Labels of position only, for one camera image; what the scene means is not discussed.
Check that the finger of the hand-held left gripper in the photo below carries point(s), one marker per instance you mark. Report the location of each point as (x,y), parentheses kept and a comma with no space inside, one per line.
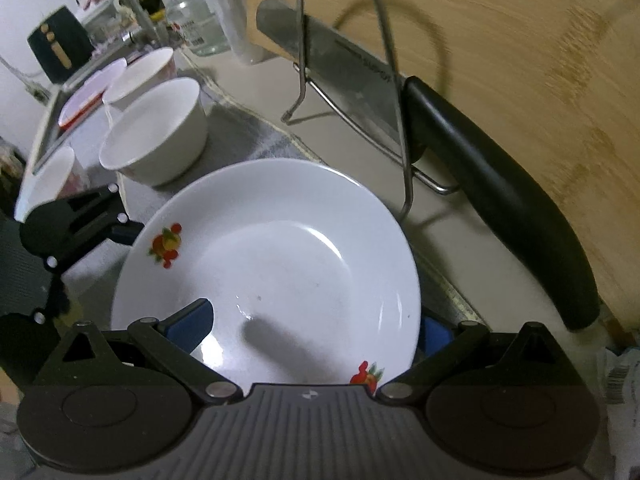
(100,220)
(61,310)

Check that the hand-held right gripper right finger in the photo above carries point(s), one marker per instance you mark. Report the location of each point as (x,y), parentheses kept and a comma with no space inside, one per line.
(435,332)

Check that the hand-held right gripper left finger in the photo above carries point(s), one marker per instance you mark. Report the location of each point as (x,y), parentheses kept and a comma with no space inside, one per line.
(192,317)

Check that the white floral bowl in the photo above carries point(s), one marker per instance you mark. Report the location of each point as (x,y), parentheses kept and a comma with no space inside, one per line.
(145,72)
(150,130)
(45,175)

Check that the white fruit print plate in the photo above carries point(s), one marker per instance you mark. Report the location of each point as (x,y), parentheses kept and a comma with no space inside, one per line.
(280,260)

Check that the red white drain basket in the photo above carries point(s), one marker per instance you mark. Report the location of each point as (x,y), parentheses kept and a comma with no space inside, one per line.
(85,100)

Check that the black air fryer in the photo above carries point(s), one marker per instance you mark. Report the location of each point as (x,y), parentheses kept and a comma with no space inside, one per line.
(55,45)

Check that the white seasoning packet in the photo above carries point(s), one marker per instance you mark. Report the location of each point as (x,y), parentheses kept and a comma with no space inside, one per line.
(620,375)

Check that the metal faucet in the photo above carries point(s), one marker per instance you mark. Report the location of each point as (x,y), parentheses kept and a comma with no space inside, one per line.
(137,5)

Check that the glass jar green lid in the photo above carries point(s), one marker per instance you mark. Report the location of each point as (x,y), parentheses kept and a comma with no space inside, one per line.
(195,20)

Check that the tall plastic wrap roll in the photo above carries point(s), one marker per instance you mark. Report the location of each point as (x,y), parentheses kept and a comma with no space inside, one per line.
(235,10)

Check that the bamboo cutting board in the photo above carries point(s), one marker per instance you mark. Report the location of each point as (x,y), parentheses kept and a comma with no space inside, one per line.
(525,35)

